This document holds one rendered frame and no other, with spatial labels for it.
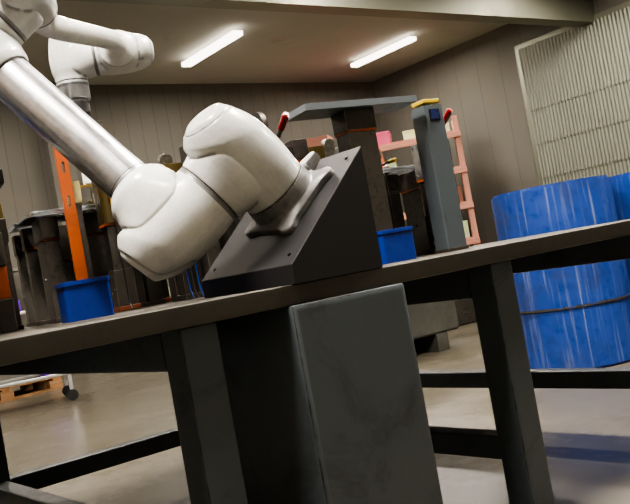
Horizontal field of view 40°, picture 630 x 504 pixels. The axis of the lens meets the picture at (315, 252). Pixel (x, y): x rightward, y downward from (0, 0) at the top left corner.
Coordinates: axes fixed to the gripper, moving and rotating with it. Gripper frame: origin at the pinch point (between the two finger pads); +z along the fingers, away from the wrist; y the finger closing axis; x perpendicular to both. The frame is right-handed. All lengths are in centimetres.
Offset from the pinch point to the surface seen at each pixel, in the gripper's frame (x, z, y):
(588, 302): -243, 78, 66
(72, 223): 10.2, 15.6, -16.3
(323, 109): -57, -4, -40
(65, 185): 10.3, 5.4, -16.3
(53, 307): 16.5, 36.3, -3.9
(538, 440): -79, 90, -78
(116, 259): 1.1, 26.8, -19.1
